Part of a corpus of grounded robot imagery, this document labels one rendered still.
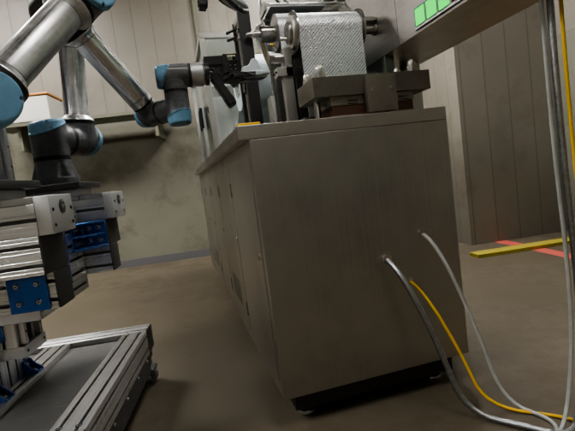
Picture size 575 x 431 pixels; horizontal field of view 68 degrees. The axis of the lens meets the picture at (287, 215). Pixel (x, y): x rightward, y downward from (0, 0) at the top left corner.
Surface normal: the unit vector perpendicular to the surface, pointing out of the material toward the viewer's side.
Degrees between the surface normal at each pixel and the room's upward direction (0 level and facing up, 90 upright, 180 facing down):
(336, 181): 90
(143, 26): 90
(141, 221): 90
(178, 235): 90
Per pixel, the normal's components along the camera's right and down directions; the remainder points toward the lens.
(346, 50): 0.25, 0.05
